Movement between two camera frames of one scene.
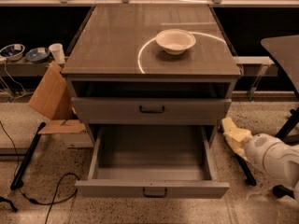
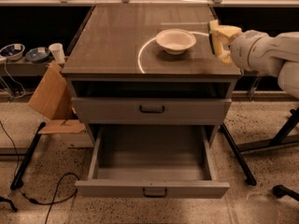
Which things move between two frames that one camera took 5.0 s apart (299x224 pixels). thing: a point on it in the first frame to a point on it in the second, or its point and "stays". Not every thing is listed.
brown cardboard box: [52, 99] stays
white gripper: [257, 149] to [244, 49]
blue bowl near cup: [37, 55] stays
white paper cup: [57, 50] stays
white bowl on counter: [175, 41] stays
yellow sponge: [239, 133] to [220, 35]
